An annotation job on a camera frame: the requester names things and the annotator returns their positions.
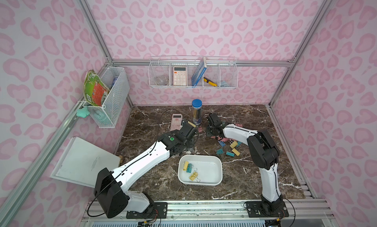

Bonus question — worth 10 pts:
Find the white paper board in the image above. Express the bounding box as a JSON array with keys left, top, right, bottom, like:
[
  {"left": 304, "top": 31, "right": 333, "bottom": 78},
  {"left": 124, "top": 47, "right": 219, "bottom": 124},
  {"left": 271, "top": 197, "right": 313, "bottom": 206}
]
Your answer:
[{"left": 50, "top": 137, "right": 121, "bottom": 188}]

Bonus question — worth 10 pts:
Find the blue book in shelf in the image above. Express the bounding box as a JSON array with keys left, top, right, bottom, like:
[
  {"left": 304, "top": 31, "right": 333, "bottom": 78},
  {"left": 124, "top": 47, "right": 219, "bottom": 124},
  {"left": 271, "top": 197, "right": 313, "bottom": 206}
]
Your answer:
[{"left": 191, "top": 57, "right": 207, "bottom": 87}]

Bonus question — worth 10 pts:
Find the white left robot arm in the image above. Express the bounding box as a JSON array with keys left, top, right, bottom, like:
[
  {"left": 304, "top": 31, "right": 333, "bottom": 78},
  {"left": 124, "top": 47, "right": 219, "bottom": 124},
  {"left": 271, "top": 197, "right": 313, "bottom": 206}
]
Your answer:
[{"left": 94, "top": 122, "right": 198, "bottom": 218}]

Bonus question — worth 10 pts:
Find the white storage tray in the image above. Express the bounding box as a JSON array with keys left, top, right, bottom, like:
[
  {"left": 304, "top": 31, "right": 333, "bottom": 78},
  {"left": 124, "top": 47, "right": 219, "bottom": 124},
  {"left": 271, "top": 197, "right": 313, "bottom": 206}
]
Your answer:
[{"left": 178, "top": 155, "right": 223, "bottom": 186}]

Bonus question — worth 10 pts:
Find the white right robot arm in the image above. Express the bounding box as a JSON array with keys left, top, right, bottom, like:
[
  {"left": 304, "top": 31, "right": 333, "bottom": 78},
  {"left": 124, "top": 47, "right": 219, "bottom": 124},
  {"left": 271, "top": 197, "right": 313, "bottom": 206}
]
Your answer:
[{"left": 207, "top": 113, "right": 283, "bottom": 210}]

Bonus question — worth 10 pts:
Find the yellow binder clip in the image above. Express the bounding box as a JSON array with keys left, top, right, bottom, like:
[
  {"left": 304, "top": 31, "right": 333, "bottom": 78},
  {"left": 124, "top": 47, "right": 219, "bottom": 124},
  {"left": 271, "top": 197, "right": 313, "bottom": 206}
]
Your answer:
[{"left": 189, "top": 172, "right": 198, "bottom": 181}]

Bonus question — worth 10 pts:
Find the blue lid pencil tube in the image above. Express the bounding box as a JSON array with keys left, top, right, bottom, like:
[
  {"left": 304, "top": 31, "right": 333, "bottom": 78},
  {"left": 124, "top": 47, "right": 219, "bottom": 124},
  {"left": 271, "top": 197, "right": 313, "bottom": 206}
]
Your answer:
[{"left": 191, "top": 99, "right": 202, "bottom": 125}]

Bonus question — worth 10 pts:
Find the white wire wall shelf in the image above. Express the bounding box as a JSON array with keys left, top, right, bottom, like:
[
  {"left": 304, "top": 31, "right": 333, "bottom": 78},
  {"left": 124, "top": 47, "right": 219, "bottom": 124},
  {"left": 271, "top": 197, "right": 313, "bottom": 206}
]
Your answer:
[{"left": 148, "top": 56, "right": 238, "bottom": 89}]

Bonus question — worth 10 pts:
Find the mint green wall hook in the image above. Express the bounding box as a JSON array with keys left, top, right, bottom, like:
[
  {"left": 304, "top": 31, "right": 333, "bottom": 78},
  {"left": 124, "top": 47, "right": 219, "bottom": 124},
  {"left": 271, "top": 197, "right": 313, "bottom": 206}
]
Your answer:
[{"left": 76, "top": 106, "right": 90, "bottom": 118}]

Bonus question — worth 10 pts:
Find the yellow utility knife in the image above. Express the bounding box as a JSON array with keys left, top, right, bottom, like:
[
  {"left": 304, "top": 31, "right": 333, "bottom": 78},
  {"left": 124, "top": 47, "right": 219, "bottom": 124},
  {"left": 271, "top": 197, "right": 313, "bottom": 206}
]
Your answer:
[{"left": 203, "top": 77, "right": 218, "bottom": 87}]

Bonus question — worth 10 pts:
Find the teal binder clip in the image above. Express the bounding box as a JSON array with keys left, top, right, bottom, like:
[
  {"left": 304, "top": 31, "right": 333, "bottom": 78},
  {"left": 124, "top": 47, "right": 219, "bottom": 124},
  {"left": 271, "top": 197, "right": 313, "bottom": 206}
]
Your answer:
[{"left": 186, "top": 163, "right": 192, "bottom": 173}]

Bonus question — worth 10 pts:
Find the pink calculator on table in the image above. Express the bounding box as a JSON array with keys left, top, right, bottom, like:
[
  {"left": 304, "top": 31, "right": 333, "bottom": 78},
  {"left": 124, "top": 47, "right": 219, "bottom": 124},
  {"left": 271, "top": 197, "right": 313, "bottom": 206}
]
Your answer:
[{"left": 170, "top": 114, "right": 183, "bottom": 131}]

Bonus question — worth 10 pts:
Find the green snack bag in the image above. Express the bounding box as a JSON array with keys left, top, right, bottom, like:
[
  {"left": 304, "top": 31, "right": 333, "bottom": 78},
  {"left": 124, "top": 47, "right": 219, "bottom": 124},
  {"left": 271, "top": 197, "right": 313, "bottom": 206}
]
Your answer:
[{"left": 83, "top": 70, "right": 110, "bottom": 107}]

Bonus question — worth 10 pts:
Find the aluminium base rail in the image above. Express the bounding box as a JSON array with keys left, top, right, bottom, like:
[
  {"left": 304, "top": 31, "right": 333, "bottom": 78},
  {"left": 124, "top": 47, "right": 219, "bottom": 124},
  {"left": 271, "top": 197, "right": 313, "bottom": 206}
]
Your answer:
[{"left": 85, "top": 199, "right": 333, "bottom": 222}]

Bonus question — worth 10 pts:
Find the white mesh wall basket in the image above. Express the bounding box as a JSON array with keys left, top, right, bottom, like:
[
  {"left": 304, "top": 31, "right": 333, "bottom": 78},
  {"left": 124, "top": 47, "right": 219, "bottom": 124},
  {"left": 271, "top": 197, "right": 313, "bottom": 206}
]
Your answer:
[{"left": 86, "top": 67, "right": 130, "bottom": 128}]

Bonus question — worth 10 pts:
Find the white calculator in shelf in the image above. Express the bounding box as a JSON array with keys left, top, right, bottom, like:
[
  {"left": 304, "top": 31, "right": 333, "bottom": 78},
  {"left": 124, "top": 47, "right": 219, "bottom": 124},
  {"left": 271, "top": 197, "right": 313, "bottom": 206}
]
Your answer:
[{"left": 173, "top": 66, "right": 188, "bottom": 86}]

